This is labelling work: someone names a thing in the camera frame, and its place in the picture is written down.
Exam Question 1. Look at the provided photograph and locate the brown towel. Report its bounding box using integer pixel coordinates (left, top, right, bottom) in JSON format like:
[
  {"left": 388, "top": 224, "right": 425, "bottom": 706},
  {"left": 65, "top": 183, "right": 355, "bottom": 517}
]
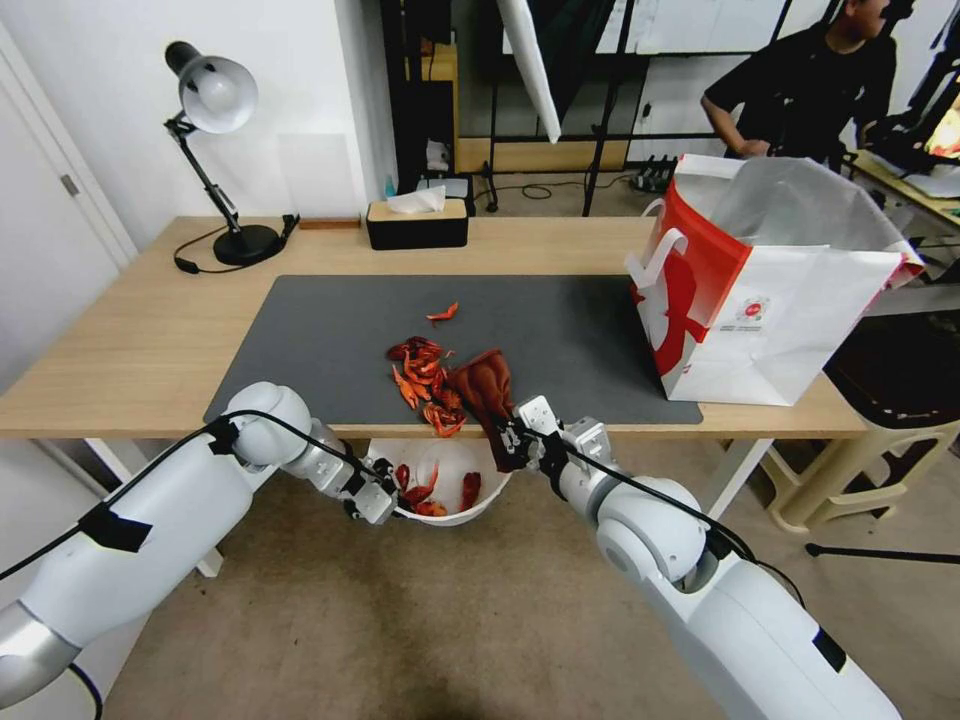
[{"left": 443, "top": 347, "right": 520, "bottom": 475}]

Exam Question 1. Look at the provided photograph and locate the white round container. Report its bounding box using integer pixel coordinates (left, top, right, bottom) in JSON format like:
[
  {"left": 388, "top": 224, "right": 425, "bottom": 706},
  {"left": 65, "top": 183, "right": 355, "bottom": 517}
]
[{"left": 364, "top": 437, "right": 516, "bottom": 529}]

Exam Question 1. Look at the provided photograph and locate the red white takeout bag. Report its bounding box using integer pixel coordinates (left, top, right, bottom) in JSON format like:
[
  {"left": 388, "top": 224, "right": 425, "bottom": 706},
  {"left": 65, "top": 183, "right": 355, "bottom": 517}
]
[{"left": 623, "top": 153, "right": 928, "bottom": 409}]

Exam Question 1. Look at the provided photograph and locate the grey desk mat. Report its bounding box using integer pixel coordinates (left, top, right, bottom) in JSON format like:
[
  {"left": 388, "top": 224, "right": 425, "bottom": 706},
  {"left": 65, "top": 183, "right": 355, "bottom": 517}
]
[{"left": 203, "top": 273, "right": 706, "bottom": 430}]

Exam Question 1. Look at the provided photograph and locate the black tissue box wooden lid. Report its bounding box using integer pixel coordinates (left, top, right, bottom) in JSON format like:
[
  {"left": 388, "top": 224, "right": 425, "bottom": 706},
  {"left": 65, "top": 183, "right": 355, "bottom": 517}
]
[{"left": 365, "top": 198, "right": 472, "bottom": 252}]

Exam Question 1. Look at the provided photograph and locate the white tissue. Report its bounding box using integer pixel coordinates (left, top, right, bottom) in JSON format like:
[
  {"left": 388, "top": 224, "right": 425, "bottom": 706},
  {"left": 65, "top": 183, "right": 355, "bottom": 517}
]
[{"left": 383, "top": 184, "right": 448, "bottom": 217}]

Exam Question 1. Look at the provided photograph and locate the beige plastic stool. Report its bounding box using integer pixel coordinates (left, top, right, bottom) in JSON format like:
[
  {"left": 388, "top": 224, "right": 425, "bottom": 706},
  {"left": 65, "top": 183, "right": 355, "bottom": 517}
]
[{"left": 762, "top": 418, "right": 960, "bottom": 536}]

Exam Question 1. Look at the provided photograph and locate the black power strip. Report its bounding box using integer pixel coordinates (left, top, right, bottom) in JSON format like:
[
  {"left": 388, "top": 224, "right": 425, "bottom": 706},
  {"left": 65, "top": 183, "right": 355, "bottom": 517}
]
[{"left": 632, "top": 154, "right": 681, "bottom": 193}]

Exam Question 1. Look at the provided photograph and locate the black tripod leg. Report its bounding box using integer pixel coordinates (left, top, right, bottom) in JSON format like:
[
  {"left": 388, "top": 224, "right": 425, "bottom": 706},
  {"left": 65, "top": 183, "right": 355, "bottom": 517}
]
[{"left": 805, "top": 540, "right": 960, "bottom": 566}]

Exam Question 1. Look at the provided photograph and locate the black shelf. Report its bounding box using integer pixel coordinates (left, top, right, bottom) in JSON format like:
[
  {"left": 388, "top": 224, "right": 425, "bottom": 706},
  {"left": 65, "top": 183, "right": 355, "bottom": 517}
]
[{"left": 380, "top": 0, "right": 461, "bottom": 198}]

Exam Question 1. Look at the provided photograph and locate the dark seat cushion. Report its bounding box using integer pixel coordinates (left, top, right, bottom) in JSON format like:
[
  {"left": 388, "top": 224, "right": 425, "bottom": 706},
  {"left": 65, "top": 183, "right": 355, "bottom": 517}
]
[{"left": 822, "top": 310, "right": 960, "bottom": 431}]

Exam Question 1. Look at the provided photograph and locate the white reflector panel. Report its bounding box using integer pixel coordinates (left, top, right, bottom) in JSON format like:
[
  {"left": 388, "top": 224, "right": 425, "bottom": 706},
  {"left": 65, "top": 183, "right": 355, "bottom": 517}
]
[{"left": 495, "top": 0, "right": 565, "bottom": 146}]

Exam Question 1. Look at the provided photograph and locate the black desk lamp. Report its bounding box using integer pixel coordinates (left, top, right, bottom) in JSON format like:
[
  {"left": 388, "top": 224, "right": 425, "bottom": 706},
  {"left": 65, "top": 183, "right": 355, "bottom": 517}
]
[{"left": 163, "top": 40, "right": 302, "bottom": 267}]

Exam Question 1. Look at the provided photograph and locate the person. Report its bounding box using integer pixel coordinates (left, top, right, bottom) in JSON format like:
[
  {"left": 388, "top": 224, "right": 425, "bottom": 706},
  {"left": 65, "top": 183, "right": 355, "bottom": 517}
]
[{"left": 700, "top": 0, "right": 900, "bottom": 171}]

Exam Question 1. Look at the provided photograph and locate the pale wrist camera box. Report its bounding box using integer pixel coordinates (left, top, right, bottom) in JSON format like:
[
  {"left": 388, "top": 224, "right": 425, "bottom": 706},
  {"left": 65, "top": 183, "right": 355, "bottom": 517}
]
[
  {"left": 356, "top": 487, "right": 397, "bottom": 526},
  {"left": 517, "top": 394, "right": 562, "bottom": 439}
]

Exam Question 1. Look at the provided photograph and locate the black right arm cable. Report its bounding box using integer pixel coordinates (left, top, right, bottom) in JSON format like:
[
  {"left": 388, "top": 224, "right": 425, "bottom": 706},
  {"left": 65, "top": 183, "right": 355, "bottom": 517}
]
[{"left": 524, "top": 423, "right": 810, "bottom": 628}]

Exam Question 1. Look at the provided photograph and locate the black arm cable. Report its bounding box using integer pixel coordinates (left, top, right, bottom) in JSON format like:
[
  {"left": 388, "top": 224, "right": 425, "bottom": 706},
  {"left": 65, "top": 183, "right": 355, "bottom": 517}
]
[
  {"left": 0, "top": 408, "right": 391, "bottom": 583},
  {"left": 524, "top": 423, "right": 810, "bottom": 628}
]

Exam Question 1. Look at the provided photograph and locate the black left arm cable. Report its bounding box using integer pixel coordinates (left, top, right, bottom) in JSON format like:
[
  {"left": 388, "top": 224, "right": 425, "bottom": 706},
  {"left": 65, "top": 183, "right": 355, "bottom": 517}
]
[{"left": 0, "top": 408, "right": 391, "bottom": 583}]

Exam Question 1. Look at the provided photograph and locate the black lamp cable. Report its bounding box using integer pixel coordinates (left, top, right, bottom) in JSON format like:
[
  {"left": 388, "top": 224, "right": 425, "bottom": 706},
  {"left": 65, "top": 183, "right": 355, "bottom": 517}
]
[{"left": 173, "top": 223, "right": 228, "bottom": 276}]

